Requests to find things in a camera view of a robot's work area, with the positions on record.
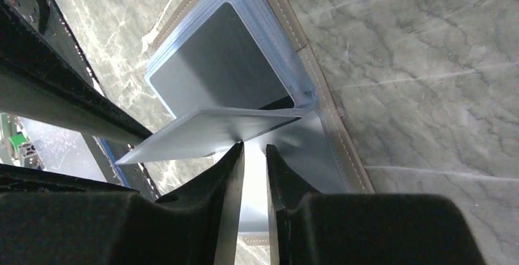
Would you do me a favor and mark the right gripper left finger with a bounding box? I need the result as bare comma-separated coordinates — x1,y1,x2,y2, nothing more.
1,143,244,264

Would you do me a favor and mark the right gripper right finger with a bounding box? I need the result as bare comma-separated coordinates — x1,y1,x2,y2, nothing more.
266,144,485,264

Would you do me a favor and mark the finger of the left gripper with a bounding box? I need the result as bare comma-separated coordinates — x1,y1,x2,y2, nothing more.
1,1,152,144

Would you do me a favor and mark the grey leather card holder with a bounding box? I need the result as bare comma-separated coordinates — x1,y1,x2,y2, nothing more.
151,0,375,248

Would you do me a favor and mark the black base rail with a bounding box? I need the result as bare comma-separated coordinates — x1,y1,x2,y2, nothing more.
7,0,160,200

